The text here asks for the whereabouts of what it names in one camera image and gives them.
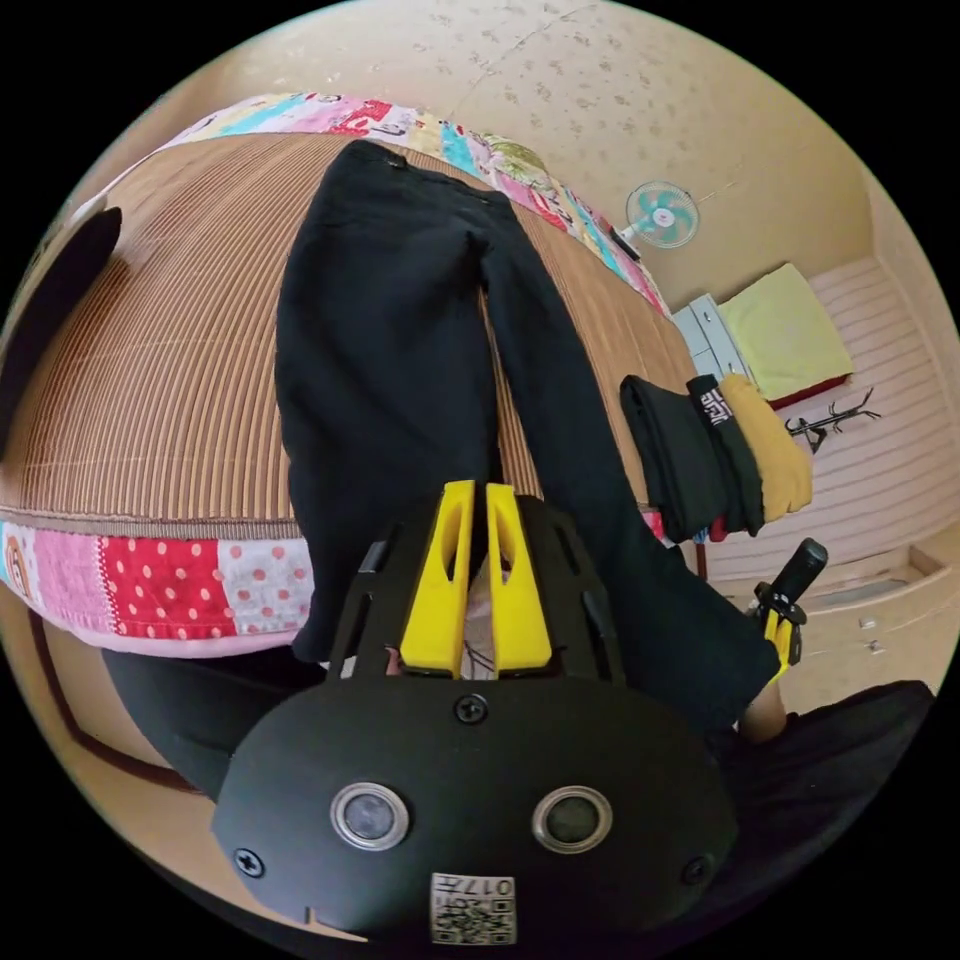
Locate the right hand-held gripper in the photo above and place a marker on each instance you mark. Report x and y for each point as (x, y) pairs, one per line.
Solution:
(780, 606)

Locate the white fan with teal blades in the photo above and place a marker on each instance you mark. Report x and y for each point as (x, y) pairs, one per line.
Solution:
(661, 214)

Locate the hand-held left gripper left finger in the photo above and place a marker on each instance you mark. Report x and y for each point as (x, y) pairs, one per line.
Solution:
(439, 592)

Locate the table with yellow cloth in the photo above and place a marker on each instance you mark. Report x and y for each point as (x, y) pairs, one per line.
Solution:
(787, 330)

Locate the grey drawer cabinet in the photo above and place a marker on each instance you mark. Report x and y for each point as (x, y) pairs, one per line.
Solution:
(701, 334)

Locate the person's right hand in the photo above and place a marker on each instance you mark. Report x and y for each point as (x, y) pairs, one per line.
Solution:
(765, 716)

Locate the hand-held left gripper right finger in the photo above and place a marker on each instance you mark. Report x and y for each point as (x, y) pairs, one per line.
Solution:
(520, 600)

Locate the bed with woven mat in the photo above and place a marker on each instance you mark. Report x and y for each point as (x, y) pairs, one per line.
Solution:
(165, 375)

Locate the black pants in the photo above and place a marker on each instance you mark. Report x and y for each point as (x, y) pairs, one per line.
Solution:
(390, 337)

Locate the black coat rack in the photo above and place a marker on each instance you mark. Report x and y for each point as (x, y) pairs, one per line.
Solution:
(825, 421)

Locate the pile of clothes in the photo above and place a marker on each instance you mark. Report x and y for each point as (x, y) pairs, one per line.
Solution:
(690, 457)

